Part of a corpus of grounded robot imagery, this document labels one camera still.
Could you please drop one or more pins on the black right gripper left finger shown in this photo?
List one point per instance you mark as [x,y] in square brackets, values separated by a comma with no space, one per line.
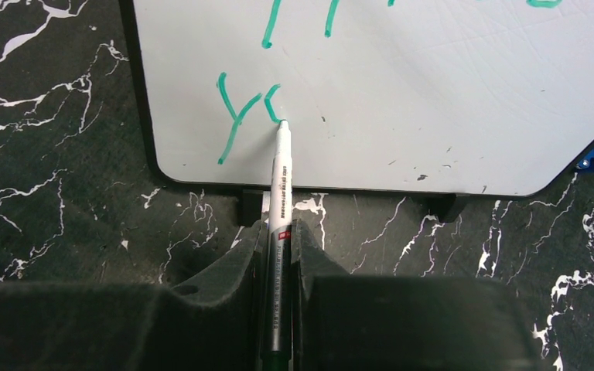
[208,322]

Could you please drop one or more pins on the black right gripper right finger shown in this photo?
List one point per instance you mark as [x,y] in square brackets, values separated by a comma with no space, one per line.
[364,322]

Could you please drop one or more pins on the white marker pen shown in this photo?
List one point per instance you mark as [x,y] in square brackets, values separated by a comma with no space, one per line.
[276,347]

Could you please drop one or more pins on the white whiteboard black frame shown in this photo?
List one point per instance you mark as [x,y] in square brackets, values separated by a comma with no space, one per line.
[482,98]

